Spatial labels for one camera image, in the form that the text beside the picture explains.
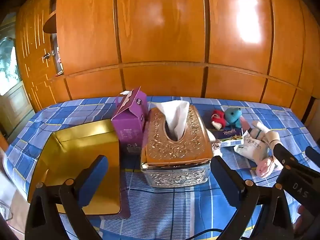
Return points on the blue tissue packet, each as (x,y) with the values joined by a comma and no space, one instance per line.
(228,133)

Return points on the teal plush toy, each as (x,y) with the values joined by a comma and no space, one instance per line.
(232,116)

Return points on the white wet wipes packet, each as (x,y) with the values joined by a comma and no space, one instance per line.
(250,146)

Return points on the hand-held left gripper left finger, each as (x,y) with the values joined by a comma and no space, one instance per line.
(96,177)

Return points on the person's right hand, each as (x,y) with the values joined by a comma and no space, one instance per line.
(303,212)

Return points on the rounded wooden shelf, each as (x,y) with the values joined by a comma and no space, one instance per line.
(50,22)

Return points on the white tissue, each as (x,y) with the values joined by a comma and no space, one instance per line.
(175,115)

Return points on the ornate gold tissue box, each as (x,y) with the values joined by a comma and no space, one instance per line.
(190,150)

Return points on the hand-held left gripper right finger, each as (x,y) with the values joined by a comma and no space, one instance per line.
(221,180)

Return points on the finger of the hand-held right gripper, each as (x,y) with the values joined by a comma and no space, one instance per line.
(313,156)
(283,155)

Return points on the wooden wardrobe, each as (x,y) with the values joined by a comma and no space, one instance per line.
(162,30)

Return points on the purple carton box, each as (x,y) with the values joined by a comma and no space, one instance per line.
(127,127)

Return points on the wooden door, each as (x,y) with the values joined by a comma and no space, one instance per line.
(32,55)

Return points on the small white soft item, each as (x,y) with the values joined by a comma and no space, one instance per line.
(215,151)

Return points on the blue plaid bed sheet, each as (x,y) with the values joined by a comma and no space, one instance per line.
(175,205)

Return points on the red plush toy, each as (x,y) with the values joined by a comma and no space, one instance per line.
(218,116)

